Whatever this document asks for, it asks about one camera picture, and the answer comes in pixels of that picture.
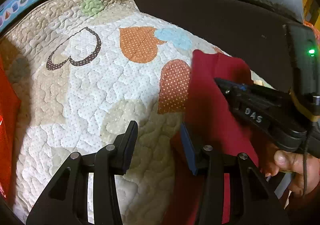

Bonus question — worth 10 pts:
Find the wooden chair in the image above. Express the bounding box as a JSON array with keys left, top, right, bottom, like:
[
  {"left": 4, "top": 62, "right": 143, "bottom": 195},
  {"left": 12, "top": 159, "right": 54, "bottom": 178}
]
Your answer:
[{"left": 302, "top": 0, "right": 319, "bottom": 30}]

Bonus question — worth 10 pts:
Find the person's right hand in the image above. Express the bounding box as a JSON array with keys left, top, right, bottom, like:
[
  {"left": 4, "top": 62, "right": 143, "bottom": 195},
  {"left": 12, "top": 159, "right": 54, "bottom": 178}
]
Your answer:
[{"left": 256, "top": 138, "right": 319, "bottom": 197}]

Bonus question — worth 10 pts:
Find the quilted heart pattern bedspread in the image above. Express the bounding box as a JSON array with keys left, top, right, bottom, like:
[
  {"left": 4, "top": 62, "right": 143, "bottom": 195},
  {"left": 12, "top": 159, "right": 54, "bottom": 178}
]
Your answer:
[{"left": 1, "top": 0, "right": 221, "bottom": 224}]

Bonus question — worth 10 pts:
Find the blue shapes toy box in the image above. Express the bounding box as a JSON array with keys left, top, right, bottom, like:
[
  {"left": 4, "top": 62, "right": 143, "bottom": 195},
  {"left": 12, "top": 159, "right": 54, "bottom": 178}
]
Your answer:
[{"left": 1, "top": 0, "right": 40, "bottom": 32}]

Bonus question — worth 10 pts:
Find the dark brown cushion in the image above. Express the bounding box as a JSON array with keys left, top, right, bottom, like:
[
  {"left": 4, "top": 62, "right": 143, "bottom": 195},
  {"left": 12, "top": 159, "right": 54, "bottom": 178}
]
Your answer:
[{"left": 134, "top": 0, "right": 292, "bottom": 92}]

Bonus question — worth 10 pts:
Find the red plastic bag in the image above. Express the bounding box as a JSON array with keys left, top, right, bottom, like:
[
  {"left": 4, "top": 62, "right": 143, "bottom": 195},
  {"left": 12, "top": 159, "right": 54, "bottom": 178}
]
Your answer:
[{"left": 0, "top": 60, "right": 21, "bottom": 200}]

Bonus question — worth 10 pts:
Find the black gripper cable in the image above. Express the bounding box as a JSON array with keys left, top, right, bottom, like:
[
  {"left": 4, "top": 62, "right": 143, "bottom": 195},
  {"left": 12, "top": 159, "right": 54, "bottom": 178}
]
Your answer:
[{"left": 301, "top": 119, "right": 320, "bottom": 197}]

